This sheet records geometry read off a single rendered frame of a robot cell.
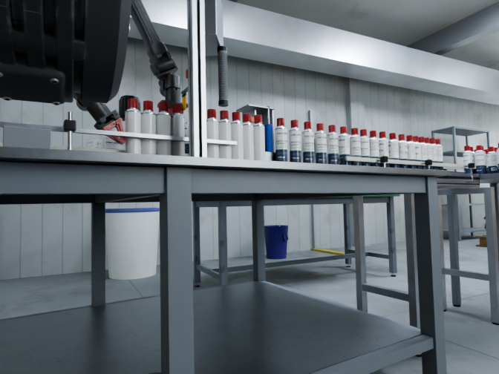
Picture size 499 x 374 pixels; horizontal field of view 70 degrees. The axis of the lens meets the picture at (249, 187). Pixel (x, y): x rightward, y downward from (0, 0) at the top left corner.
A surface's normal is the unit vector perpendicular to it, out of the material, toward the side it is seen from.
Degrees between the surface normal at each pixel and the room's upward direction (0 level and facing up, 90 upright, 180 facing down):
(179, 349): 90
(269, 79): 90
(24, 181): 90
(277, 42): 90
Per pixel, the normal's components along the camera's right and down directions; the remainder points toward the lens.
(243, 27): 0.45, -0.06
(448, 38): -0.89, 0.00
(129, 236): 0.21, 0.01
